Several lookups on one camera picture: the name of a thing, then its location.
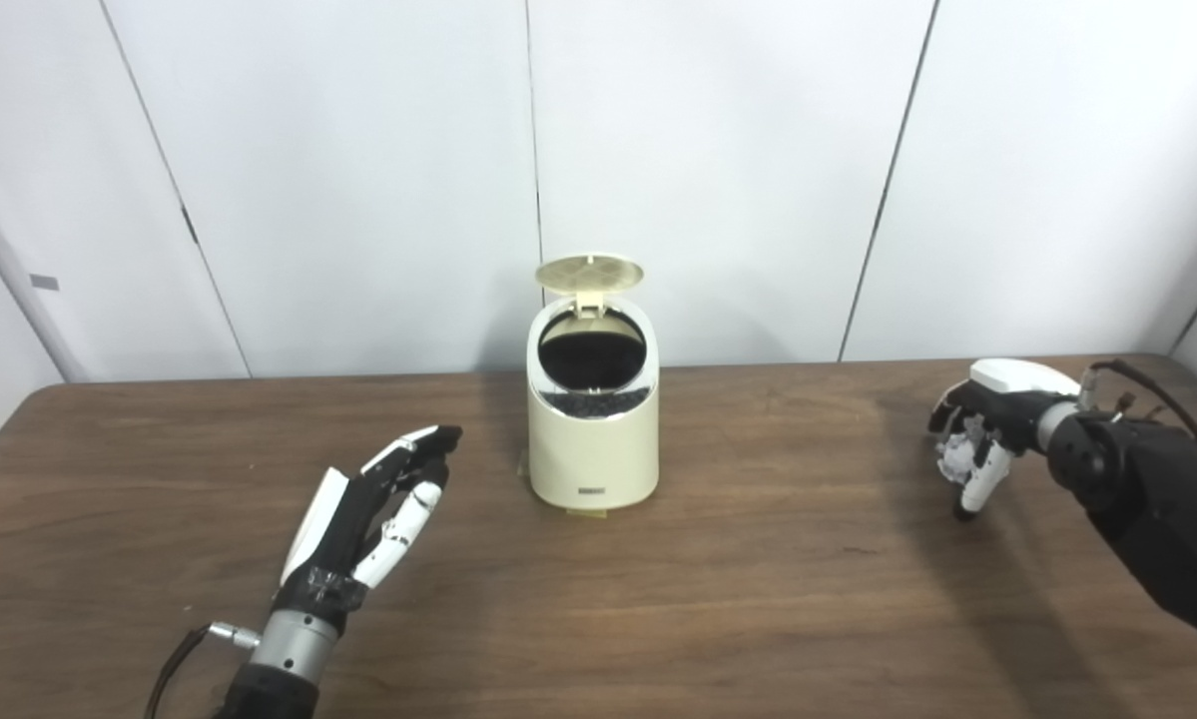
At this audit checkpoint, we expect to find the round cream bin lid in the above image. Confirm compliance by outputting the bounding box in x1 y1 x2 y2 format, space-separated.
535 254 646 319

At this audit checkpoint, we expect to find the white paper ball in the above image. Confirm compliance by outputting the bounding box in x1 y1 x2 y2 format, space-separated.
935 427 983 486

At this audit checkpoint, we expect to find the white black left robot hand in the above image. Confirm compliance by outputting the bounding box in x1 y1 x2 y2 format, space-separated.
274 424 464 625

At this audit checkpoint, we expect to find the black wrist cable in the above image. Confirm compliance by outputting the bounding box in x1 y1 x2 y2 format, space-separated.
144 621 263 719
1082 359 1197 470

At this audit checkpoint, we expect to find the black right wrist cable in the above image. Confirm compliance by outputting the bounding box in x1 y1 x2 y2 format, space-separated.
1082 359 1197 470

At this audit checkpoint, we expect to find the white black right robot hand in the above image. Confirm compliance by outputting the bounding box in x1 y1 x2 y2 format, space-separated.
927 359 1083 522

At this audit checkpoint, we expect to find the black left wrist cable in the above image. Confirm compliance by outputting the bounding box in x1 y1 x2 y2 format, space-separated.
144 621 263 719

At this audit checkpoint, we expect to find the cream-colored bin body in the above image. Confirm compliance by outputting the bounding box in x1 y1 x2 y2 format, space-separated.
526 296 660 512

